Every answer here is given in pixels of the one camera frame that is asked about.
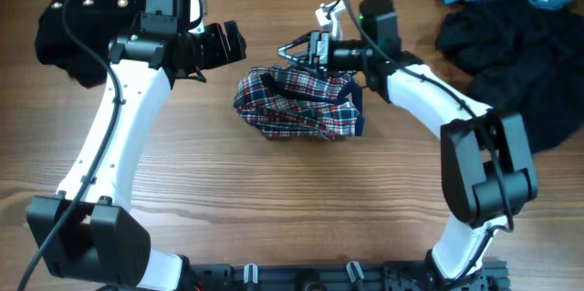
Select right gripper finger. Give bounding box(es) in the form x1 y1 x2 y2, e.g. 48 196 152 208
280 51 315 72
277 35 311 57

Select red blue plaid garment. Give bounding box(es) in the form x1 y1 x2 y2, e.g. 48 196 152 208
234 66 365 140

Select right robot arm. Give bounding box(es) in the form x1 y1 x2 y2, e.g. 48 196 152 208
277 0 538 290

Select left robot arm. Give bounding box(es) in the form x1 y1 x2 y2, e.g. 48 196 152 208
26 0 246 290

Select black knit garment with buttons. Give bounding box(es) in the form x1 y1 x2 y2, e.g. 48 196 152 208
35 0 146 88

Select black mesh garment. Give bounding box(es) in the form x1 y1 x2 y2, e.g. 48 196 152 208
435 0 583 152

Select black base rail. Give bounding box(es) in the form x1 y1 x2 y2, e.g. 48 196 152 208
184 261 511 291

